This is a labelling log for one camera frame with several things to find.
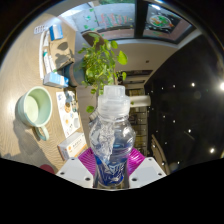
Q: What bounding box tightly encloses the printed paper leaflet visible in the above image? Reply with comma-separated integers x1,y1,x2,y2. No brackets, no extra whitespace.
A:
55,88,82,139

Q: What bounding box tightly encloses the blue white small box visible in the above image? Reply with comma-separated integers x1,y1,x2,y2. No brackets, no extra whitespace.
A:
48,24,64,42

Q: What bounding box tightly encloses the light blue small box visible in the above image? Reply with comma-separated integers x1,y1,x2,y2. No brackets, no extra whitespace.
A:
43,72,70,89

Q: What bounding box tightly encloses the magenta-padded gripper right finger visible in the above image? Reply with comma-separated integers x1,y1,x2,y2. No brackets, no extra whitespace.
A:
127,147,167,190

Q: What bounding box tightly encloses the white round column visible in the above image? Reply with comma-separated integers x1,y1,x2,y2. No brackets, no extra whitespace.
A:
128,94,151,108

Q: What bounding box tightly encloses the blister pill pack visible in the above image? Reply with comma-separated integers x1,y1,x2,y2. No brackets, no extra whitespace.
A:
33,24,49,35

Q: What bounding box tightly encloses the group of ceiling lights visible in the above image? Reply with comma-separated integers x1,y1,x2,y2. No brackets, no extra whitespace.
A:
149,76,224,161

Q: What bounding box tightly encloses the white tube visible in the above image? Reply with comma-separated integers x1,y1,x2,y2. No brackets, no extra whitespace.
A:
42,49,57,75

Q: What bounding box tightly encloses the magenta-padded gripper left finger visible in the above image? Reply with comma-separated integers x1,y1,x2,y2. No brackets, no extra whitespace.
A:
55,147,98,190

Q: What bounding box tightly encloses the brown cardboard stand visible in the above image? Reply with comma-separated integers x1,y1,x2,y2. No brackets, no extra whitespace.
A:
54,39,76,71

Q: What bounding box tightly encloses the clear blue-labelled water bottle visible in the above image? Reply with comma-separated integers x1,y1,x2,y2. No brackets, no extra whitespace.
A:
88,84,137,190

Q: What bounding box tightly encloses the green potted plant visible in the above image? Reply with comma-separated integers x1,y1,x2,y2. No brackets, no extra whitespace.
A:
68,33,129,114

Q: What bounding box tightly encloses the pale green ceramic mug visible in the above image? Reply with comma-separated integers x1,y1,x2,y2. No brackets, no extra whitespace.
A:
15,85,54,142

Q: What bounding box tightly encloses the black-framed decorated window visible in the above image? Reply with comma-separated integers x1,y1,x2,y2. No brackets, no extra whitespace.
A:
66,0,198,44

